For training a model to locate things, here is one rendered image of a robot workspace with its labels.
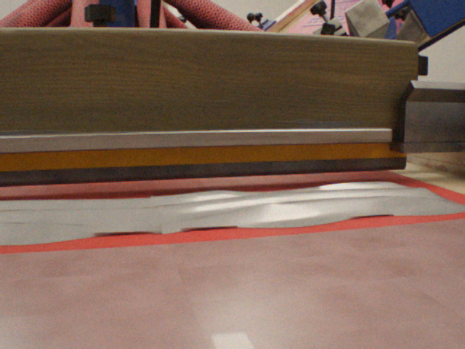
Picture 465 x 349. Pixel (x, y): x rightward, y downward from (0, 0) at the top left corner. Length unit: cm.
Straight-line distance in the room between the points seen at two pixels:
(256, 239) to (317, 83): 15
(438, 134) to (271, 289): 24
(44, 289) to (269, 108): 21
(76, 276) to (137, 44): 17
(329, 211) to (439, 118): 15
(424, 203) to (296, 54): 13
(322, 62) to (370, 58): 4
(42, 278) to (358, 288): 11
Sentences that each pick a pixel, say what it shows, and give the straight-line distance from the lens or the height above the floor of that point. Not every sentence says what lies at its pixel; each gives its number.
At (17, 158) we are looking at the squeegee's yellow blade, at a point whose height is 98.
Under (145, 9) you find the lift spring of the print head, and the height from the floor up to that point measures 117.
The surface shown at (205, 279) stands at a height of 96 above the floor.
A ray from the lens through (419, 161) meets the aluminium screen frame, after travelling 46.
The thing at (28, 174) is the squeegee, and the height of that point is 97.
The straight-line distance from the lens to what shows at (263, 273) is 17.
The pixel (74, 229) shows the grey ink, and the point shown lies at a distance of 22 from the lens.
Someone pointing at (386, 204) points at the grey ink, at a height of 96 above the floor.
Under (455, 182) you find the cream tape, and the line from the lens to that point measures 39.
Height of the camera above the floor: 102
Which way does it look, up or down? 10 degrees down
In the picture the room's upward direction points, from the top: straight up
